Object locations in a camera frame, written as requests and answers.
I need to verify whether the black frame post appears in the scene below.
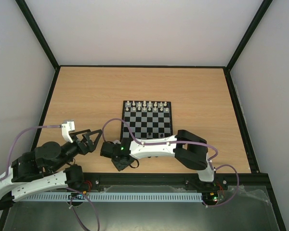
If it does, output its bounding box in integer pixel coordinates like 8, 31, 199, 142
226, 0, 273, 72
15, 0, 61, 69

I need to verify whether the black frame post left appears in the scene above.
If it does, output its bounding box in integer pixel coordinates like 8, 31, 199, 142
15, 0, 61, 69

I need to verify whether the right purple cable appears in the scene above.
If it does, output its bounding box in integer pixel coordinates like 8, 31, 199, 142
102, 118, 240, 208

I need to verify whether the grey slotted cable duct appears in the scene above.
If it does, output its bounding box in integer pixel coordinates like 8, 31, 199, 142
22, 192, 203, 203

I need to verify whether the black and grey chessboard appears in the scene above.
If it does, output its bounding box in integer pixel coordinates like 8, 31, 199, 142
120, 101, 173, 139

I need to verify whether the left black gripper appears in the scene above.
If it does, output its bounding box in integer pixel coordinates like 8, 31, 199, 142
50, 129, 105, 172

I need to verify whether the controller board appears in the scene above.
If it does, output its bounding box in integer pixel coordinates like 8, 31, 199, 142
204, 191, 225, 202
66, 192, 89, 201

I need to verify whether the black frame post right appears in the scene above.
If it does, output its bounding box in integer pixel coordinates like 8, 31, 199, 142
226, 0, 273, 72

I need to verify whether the left controller board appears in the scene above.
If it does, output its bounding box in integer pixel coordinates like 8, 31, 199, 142
66, 192, 89, 201

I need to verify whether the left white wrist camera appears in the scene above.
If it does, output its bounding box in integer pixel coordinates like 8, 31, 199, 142
61, 120, 75, 143

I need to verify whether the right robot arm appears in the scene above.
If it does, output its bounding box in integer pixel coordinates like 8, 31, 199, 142
100, 130, 218, 189

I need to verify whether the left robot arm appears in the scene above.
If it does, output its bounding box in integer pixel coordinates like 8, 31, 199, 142
0, 129, 102, 210

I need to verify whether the right controller board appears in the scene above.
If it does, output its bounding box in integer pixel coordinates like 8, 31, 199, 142
204, 191, 225, 202

